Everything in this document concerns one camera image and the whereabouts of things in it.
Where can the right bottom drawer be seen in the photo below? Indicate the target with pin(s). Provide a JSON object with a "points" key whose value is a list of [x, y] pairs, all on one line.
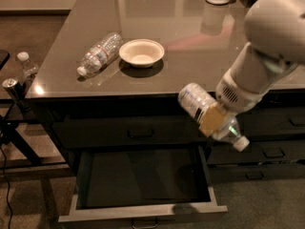
{"points": [[256, 172]]}

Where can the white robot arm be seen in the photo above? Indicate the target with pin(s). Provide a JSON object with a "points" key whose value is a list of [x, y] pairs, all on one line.
{"points": [[275, 32]]}

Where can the red label plastic bottle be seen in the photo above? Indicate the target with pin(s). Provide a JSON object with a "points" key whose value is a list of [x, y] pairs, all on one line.
{"points": [[100, 54]]}

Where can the right middle drawer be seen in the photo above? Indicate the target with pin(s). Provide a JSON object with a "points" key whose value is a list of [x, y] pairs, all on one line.
{"points": [[259, 152]]}

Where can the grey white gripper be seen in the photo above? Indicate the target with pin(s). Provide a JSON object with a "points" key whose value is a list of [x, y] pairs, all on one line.
{"points": [[234, 94]]}

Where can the small clear bottle white cap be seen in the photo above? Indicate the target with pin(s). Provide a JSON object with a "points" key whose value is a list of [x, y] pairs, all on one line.
{"points": [[29, 68]]}

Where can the dark side table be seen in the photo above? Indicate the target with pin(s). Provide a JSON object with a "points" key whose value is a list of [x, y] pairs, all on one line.
{"points": [[20, 112]]}

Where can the open middle drawer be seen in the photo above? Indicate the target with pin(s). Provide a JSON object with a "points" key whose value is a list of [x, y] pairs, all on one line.
{"points": [[142, 188]]}

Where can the closed top drawer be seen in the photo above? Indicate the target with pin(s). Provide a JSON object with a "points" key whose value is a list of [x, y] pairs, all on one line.
{"points": [[121, 131]]}

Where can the blue label plastic bottle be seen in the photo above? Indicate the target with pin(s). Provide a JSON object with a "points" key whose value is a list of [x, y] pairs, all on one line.
{"points": [[195, 101]]}

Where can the silver metal can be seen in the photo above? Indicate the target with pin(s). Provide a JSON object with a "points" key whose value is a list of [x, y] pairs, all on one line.
{"points": [[14, 89]]}

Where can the white paper bowl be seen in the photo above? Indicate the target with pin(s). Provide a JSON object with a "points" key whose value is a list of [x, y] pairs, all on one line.
{"points": [[141, 53]]}

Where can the right top drawer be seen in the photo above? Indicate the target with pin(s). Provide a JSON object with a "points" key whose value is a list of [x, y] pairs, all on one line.
{"points": [[278, 113]]}

